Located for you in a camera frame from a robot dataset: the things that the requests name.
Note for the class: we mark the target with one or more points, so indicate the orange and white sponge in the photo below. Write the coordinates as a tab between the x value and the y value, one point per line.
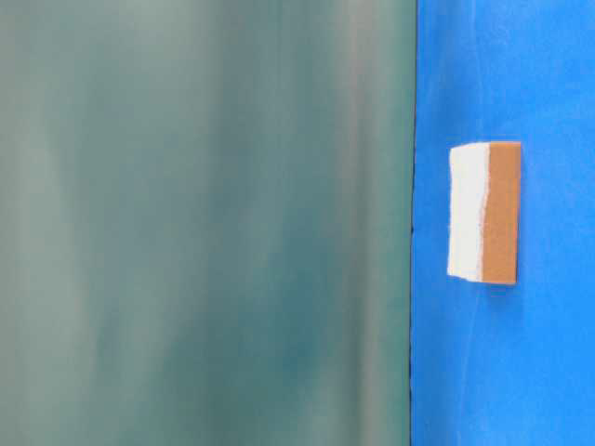
484	211

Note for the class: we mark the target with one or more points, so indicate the grey-green backdrop panel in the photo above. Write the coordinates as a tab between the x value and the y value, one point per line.
205	222

